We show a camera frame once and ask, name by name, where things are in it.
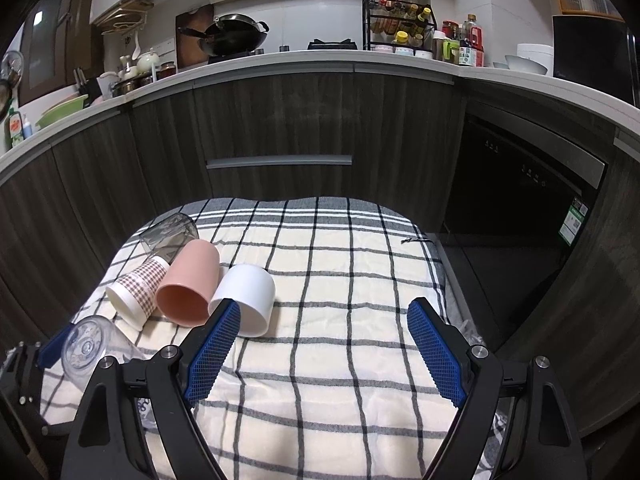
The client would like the grey drawer handle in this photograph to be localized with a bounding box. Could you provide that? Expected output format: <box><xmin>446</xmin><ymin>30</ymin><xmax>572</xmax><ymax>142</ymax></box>
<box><xmin>205</xmin><ymin>153</ymin><xmax>354</xmax><ymax>170</ymax></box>

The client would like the black countertop appliance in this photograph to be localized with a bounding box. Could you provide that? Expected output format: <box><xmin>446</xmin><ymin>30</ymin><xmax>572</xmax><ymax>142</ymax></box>
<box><xmin>551</xmin><ymin>14</ymin><xmax>639</xmax><ymax>94</ymax></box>

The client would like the black wok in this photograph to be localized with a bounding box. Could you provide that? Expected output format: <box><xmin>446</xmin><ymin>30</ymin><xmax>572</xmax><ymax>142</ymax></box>
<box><xmin>177</xmin><ymin>12</ymin><xmax>270</xmax><ymax>57</ymax></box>

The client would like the dark soy sauce bottle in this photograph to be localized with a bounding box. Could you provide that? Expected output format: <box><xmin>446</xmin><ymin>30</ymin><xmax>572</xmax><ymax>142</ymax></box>
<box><xmin>457</xmin><ymin>14</ymin><xmax>486</xmax><ymax>67</ymax></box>

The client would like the dark tinted glass cup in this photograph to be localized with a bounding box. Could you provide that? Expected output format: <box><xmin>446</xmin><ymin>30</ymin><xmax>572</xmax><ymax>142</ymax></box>
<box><xmin>138</xmin><ymin>212</ymin><xmax>200</xmax><ymax>264</ymax></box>

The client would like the built-in dishwasher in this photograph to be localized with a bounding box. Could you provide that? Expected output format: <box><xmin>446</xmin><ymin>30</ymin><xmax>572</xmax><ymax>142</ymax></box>
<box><xmin>442</xmin><ymin>112</ymin><xmax>609</xmax><ymax>262</ymax></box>

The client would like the white bowl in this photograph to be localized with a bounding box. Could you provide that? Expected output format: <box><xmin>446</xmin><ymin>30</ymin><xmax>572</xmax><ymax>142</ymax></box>
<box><xmin>504</xmin><ymin>54</ymin><xmax>549</xmax><ymax>76</ymax></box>

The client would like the brown checked paper cup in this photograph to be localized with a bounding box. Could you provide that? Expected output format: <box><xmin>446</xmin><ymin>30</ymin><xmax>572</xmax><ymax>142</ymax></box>
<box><xmin>105</xmin><ymin>255</ymin><xmax>171</xmax><ymax>331</ymax></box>

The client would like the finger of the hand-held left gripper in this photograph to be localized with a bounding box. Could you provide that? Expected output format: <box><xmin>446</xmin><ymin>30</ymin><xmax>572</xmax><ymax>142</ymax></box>
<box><xmin>2</xmin><ymin>324</ymin><xmax>78</xmax><ymax>406</ymax></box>

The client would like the white teapot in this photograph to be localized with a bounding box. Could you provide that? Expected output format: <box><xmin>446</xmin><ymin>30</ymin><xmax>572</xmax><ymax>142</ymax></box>
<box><xmin>135</xmin><ymin>48</ymin><xmax>161</xmax><ymax>74</ymax></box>

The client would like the black knife block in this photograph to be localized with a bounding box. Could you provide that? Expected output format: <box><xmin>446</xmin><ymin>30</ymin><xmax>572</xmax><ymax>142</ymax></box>
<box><xmin>72</xmin><ymin>67</ymin><xmax>104</xmax><ymax>101</ymax></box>

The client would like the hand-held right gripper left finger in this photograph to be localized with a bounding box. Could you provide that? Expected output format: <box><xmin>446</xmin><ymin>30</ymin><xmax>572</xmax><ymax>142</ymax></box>
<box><xmin>60</xmin><ymin>298</ymin><xmax>242</xmax><ymax>480</ymax></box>

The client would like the green basin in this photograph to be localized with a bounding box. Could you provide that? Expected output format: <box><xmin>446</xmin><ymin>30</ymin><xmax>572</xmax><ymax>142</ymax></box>
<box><xmin>36</xmin><ymin>93</ymin><xmax>90</xmax><ymax>129</ymax></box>

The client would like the red lid jar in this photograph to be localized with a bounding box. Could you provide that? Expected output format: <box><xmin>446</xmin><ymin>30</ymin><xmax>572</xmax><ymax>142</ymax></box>
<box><xmin>440</xmin><ymin>20</ymin><xmax>461</xmax><ymax>63</ymax></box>

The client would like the pink cup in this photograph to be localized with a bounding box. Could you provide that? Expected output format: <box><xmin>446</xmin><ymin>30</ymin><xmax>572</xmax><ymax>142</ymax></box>
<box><xmin>155</xmin><ymin>239</ymin><xmax>221</xmax><ymax>329</ymax></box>

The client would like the black spice rack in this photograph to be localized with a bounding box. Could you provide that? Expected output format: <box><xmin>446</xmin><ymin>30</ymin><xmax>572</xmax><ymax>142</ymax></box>
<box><xmin>362</xmin><ymin>0</ymin><xmax>438</xmax><ymax>59</ymax></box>

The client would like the checked cloth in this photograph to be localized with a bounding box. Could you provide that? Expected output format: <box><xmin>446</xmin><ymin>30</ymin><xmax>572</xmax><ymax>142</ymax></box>
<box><xmin>40</xmin><ymin>196</ymin><xmax>511</xmax><ymax>480</ymax></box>

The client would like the dark cutting board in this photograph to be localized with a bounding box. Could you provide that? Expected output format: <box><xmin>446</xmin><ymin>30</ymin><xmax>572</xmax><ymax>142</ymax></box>
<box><xmin>175</xmin><ymin>4</ymin><xmax>216</xmax><ymax>69</ymax></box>

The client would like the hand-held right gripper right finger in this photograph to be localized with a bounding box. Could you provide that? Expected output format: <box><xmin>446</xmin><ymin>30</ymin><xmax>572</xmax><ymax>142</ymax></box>
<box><xmin>406</xmin><ymin>297</ymin><xmax>588</xmax><ymax>480</ymax></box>

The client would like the white cup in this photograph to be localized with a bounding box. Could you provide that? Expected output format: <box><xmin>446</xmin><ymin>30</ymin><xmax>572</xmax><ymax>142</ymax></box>
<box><xmin>207</xmin><ymin>263</ymin><xmax>277</xmax><ymax>339</ymax></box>

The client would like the green dish soap bottle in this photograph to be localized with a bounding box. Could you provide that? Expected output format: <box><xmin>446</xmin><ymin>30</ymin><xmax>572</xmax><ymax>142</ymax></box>
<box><xmin>4</xmin><ymin>107</ymin><xmax>26</xmax><ymax>149</ymax></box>

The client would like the clear plastic cup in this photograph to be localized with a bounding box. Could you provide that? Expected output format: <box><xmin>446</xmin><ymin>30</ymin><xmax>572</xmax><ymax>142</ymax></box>
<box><xmin>60</xmin><ymin>315</ymin><xmax>151</xmax><ymax>393</ymax></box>

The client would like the gas stove burner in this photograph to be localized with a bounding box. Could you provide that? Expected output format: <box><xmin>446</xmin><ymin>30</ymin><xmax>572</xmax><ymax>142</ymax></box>
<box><xmin>307</xmin><ymin>38</ymin><xmax>357</xmax><ymax>51</ymax></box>

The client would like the hanging wall rack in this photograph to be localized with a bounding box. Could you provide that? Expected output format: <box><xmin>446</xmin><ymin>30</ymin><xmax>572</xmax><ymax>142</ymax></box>
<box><xmin>94</xmin><ymin>0</ymin><xmax>154</xmax><ymax>36</ymax></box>

